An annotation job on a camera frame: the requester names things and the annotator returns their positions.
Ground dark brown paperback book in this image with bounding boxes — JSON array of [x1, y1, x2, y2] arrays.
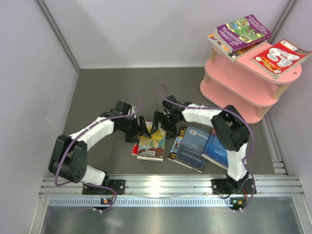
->
[[226, 44, 262, 62]]

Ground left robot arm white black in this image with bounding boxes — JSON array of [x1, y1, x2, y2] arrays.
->
[[48, 101, 151, 189]]

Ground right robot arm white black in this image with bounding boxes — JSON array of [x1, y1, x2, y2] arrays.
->
[[149, 95, 253, 195]]

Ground aluminium mounting rail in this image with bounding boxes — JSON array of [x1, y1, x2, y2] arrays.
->
[[39, 174, 304, 198]]

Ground red 13-storey treehouse book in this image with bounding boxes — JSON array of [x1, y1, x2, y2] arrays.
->
[[251, 39, 312, 80]]

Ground Roald Dahl Charlie book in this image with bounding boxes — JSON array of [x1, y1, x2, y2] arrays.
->
[[207, 34, 231, 55]]

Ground purple 117-storey treehouse book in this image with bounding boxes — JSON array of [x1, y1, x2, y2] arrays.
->
[[213, 14, 272, 53]]

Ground red starred book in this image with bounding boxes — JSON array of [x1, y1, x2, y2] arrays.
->
[[132, 144, 139, 156]]

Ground blue orange paperback book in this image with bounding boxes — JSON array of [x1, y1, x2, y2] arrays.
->
[[202, 129, 228, 170]]

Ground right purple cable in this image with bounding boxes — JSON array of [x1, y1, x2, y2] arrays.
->
[[156, 84, 256, 213]]

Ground pink three-tier shelf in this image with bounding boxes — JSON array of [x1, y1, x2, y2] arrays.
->
[[200, 43, 302, 124]]

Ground yellow illustrated paperback book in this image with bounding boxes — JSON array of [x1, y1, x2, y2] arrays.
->
[[136, 125, 166, 162]]

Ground perforated cable duct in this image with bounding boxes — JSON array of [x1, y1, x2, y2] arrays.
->
[[49, 197, 243, 207]]

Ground black yellow book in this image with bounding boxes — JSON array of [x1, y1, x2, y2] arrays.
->
[[168, 127, 187, 161]]

